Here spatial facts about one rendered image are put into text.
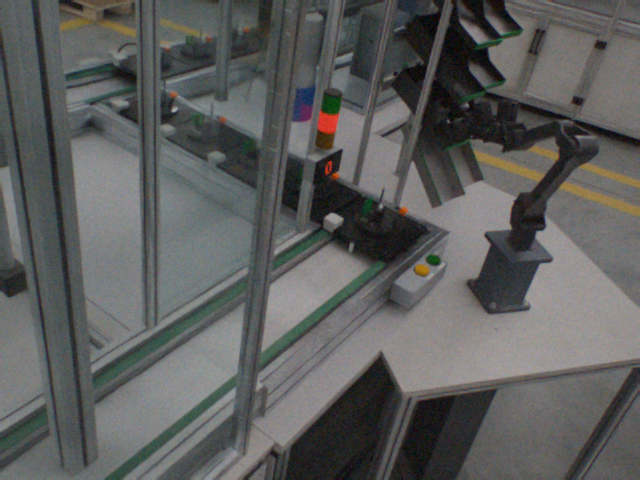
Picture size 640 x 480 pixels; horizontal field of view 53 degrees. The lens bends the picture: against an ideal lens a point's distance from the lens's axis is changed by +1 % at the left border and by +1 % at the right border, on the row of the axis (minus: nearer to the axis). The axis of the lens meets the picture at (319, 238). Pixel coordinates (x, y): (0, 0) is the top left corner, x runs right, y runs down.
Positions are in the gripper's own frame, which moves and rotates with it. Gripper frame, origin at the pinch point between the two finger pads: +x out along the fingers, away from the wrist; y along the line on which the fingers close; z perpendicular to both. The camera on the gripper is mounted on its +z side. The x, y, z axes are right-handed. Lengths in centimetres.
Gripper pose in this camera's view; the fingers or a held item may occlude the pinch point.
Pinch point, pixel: (462, 125)
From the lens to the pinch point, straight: 205.2
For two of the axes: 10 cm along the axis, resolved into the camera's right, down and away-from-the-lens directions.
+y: -7.7, 2.4, -5.9
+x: -6.4, -3.2, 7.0
